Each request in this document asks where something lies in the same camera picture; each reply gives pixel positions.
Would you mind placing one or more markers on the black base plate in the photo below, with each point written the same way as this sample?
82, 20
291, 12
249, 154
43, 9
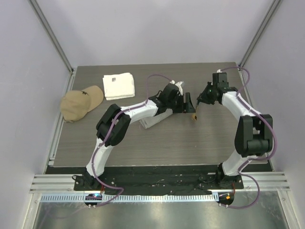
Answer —
158, 180

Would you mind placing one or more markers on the grey cloth napkin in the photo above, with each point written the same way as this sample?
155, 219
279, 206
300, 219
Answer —
150, 121

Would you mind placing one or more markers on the white folded towel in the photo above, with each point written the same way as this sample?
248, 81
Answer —
118, 86

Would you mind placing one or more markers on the left aluminium frame post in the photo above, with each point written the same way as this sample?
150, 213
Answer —
49, 31

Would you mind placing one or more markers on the aluminium frame post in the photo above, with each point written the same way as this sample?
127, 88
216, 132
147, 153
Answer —
260, 31
49, 31

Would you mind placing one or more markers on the green handled wooden spoon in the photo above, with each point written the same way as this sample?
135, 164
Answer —
194, 115

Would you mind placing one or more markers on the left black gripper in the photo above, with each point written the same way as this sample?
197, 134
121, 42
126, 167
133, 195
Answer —
180, 109

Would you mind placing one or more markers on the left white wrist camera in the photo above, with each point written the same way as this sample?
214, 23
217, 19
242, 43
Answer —
179, 84

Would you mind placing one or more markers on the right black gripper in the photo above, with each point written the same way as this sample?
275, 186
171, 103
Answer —
203, 98

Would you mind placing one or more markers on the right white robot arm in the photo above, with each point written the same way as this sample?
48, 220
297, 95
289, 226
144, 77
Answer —
253, 138

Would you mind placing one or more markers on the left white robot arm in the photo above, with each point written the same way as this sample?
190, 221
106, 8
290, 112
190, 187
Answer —
113, 126

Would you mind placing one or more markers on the right aluminium frame post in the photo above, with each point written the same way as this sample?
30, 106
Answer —
260, 31

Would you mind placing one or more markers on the tan baseball cap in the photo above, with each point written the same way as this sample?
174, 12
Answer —
77, 103

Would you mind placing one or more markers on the perforated cable duct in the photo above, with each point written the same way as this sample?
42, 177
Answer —
92, 197

